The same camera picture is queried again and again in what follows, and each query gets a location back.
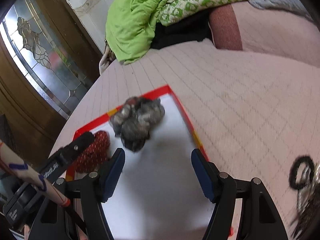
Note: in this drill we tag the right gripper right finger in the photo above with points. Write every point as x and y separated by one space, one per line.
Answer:
222 190

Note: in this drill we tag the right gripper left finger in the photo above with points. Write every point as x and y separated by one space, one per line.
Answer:
95 189

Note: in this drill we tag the red dotted scrunchie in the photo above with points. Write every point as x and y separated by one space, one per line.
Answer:
95 154

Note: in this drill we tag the grey brown scrunchie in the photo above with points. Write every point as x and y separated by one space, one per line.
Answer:
133 122

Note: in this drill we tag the black hair claw clip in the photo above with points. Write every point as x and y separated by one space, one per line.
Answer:
307 219

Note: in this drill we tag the red white tray box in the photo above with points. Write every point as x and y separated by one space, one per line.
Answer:
158 195

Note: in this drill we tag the pink quilted mattress cover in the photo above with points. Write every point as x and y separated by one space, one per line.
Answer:
254 113

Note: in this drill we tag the wooden stained glass door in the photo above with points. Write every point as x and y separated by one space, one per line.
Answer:
48 64

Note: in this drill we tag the pink bolster pillow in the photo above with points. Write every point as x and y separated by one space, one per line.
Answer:
242 27

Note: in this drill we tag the green quilt blanket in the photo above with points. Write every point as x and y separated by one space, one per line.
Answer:
131 24

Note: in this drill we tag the grey quilted pillow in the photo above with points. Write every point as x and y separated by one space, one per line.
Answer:
294 6

